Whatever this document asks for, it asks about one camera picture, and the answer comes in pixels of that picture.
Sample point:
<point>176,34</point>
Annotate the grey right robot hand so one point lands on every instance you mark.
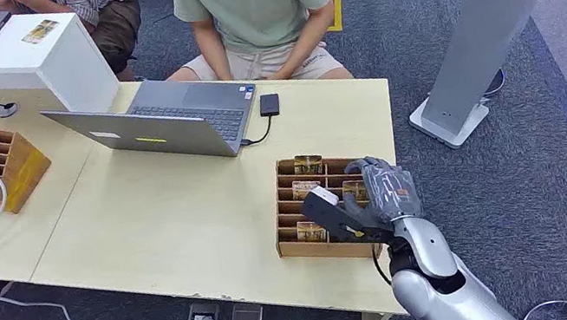
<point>391,192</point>

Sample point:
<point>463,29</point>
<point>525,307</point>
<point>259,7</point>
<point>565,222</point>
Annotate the gold printed card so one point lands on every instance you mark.
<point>354,189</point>
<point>311,232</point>
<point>305,189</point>
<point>308,165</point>

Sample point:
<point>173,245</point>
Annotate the person's right forearm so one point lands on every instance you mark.
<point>210,49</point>

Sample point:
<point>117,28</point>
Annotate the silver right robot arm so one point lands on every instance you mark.
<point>441,294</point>

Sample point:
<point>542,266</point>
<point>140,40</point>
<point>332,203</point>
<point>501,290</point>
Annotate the person's left forearm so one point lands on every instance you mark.
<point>306,41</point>

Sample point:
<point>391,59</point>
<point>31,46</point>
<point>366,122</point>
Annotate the wooden card organizer with cards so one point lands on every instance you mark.
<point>300,252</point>

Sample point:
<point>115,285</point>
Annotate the person in seat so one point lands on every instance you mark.
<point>250,1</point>
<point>109,14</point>

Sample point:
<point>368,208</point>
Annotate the black external drive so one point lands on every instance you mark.
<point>269,105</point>

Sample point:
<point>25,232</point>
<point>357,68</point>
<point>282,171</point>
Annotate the dark round floor base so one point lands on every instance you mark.
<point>495,83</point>

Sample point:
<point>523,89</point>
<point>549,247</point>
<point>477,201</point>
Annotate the light wooden desk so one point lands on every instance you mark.
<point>167,226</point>

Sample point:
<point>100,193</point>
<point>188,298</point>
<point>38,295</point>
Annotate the grey open laptop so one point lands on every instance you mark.
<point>161,130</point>

